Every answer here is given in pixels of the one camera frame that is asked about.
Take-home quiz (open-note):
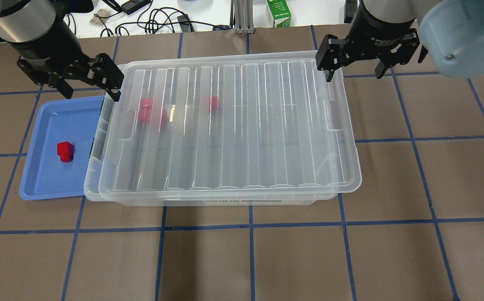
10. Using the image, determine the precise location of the aluminium frame post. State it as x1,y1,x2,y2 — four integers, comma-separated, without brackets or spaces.
230,0,255,35

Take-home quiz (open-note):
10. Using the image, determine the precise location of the black power adapter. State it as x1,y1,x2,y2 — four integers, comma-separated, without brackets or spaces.
120,0,152,15

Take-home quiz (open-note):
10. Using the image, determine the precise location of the clear plastic box lid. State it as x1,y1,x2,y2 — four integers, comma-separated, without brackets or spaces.
97,51,362,200

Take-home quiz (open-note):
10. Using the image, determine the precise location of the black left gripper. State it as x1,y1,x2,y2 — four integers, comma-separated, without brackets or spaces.
16,54,124,102

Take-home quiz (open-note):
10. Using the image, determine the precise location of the clear plastic storage box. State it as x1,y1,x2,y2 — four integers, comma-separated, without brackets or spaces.
83,63,339,207

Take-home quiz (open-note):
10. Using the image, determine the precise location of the red block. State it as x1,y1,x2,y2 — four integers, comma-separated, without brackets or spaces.
208,96,219,111
138,108,168,127
140,98,153,114
57,141,74,163

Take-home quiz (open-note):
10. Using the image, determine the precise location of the red block in box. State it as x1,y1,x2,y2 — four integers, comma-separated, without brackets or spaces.
138,108,168,127
140,98,153,114
208,96,219,111

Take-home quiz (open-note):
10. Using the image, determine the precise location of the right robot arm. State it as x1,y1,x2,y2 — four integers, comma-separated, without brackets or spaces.
315,0,484,82

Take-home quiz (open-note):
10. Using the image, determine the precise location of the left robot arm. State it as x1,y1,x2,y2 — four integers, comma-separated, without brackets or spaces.
0,0,124,102

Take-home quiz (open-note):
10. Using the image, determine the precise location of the blue plastic tray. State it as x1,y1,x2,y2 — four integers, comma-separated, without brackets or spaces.
19,96,103,201

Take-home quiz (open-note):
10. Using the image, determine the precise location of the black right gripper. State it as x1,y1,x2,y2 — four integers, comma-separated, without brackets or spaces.
315,29,421,82

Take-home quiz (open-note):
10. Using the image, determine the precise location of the black cable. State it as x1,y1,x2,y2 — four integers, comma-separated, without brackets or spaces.
100,8,226,37

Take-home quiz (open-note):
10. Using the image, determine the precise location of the green white carton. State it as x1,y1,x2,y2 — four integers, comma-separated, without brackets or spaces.
265,0,292,28

